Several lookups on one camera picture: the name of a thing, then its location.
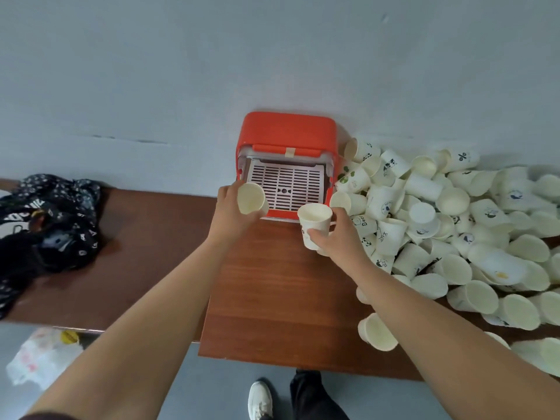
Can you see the person's right hand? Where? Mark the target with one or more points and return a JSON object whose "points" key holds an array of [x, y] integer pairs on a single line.
{"points": [[345, 242]]}

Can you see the person's left hand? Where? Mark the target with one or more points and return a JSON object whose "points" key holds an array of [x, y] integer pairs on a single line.
{"points": [[226, 218]]}

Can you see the person's right thumb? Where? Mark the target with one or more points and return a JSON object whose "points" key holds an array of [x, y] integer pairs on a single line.
{"points": [[319, 237]]}

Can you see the person's left thumb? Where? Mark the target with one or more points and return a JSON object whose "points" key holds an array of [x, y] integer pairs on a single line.
{"points": [[253, 217]]}

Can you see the white paper cup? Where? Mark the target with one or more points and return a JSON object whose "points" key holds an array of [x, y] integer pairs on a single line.
{"points": [[250, 198], [314, 218]]}

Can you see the person's right forearm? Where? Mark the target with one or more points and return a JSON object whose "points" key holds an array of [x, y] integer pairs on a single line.
{"points": [[446, 345]]}

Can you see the person's left forearm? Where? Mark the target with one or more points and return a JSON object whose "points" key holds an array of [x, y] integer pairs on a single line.
{"points": [[144, 332]]}

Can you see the white slotted drip tray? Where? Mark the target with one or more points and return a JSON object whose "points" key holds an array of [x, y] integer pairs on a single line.
{"points": [[286, 184]]}

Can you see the orange water dispenser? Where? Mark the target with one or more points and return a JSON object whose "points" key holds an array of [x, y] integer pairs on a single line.
{"points": [[286, 131]]}

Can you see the pile of white paper cups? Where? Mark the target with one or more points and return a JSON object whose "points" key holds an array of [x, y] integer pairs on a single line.
{"points": [[442, 240]]}

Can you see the black trouser leg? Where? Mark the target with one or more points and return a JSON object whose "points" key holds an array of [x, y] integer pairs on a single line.
{"points": [[313, 398]]}

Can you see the white shoe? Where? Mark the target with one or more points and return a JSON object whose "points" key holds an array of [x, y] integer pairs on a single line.
{"points": [[260, 400]]}

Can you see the black floral cloth bag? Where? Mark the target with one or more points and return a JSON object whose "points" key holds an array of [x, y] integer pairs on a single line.
{"points": [[52, 223]]}

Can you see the white plastic bag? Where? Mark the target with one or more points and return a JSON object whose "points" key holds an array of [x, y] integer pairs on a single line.
{"points": [[41, 358]]}

